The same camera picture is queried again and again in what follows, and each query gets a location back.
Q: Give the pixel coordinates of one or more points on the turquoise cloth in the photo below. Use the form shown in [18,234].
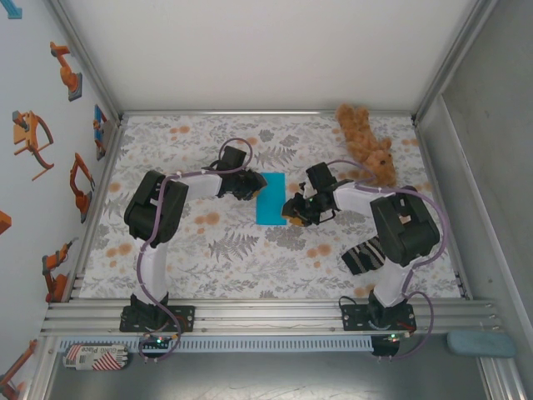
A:
[270,200]

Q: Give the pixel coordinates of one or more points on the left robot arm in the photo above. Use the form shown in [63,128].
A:
[154,208]

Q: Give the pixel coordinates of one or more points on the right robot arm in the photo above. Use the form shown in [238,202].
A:
[399,225]

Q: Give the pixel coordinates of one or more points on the black white striped sock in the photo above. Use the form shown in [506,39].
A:
[362,258]

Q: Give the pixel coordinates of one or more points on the floral patterned table mat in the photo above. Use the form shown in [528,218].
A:
[233,266]

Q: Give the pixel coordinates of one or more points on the brown teddy bear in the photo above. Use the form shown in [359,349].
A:
[366,141]

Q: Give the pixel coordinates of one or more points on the small circuit board green light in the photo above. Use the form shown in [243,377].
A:
[395,337]
[158,341]

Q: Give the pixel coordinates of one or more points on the blue-grey oval pad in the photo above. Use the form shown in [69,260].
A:
[481,343]

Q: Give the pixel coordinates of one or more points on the red white patterned packet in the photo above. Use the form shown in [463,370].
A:
[96,357]

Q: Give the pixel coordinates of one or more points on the aluminium frame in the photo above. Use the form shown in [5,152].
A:
[266,321]

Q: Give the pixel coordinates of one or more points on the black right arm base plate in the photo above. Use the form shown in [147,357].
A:
[354,318]

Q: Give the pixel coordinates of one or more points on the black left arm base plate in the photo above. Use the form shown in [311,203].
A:
[183,318]

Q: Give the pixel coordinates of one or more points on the blue orange wall sticker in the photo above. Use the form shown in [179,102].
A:
[99,125]

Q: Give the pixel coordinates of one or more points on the orange grey gripper wall sticker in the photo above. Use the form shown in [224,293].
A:
[25,133]

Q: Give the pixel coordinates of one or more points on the orange block wall sticker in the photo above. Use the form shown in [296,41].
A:
[4,223]

